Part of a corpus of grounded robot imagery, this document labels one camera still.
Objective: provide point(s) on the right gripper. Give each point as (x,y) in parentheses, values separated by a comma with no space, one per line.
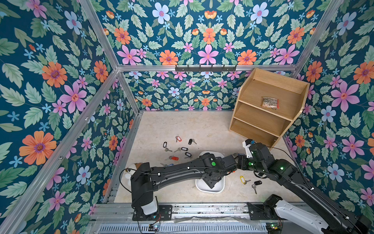
(244,161)

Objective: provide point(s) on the solid black tag key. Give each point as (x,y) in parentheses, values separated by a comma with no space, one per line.
(255,185)
(191,141)

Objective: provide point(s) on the blue tag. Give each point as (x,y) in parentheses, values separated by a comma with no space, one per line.
(167,165)

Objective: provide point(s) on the red tag key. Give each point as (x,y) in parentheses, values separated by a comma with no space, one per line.
(173,158)

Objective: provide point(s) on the red white label tag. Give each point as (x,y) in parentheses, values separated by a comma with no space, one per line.
(178,138)

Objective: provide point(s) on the yellow frame tag key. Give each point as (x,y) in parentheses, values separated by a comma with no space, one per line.
(244,181)

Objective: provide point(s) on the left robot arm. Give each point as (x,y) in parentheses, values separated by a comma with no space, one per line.
(146,180)

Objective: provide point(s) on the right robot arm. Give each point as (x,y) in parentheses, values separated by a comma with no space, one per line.
(329,217)

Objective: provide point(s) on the wooden shelf unit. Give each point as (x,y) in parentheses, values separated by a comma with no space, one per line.
(266,125)

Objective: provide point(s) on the clear bag of small items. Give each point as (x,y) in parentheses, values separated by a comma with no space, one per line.
(270,102)

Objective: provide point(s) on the plush dog toy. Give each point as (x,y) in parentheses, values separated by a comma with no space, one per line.
(129,172)

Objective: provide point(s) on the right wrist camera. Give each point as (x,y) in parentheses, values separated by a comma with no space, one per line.
(251,147)

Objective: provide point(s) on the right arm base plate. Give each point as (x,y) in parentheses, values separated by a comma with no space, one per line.
(263,211)

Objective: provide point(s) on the black wall hook rail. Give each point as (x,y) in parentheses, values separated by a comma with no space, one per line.
(205,68)

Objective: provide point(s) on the aluminium front rail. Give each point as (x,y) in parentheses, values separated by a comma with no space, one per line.
(123,212)

